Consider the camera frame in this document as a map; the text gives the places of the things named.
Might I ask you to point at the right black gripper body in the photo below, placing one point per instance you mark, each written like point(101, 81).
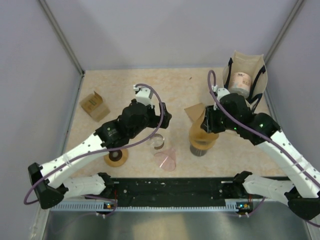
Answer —
point(220, 122)

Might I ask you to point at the small cardboard box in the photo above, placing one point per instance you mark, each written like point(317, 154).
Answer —
point(94, 105)

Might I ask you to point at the clear glass cup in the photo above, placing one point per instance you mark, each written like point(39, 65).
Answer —
point(157, 141)

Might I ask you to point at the cream canvas tote bag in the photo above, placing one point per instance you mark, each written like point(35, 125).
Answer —
point(253, 65)

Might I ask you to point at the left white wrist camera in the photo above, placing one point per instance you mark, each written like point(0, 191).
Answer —
point(143, 95)

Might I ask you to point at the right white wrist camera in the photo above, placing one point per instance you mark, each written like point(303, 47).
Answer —
point(219, 92)

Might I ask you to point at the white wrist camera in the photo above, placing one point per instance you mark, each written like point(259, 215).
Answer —
point(143, 95)
point(219, 92)

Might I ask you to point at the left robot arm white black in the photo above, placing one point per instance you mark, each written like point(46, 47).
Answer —
point(52, 182)

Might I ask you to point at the brown paper filter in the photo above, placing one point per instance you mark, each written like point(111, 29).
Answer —
point(196, 133)
point(194, 112)

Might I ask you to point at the dark glass carafe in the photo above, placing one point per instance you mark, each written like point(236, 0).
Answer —
point(197, 152)

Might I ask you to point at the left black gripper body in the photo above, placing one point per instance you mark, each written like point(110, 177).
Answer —
point(151, 120)

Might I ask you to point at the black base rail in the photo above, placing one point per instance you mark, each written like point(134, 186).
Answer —
point(173, 192)

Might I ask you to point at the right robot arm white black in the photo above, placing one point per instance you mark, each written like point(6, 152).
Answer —
point(301, 192)

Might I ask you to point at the pink paper roll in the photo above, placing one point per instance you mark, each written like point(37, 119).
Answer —
point(240, 83)

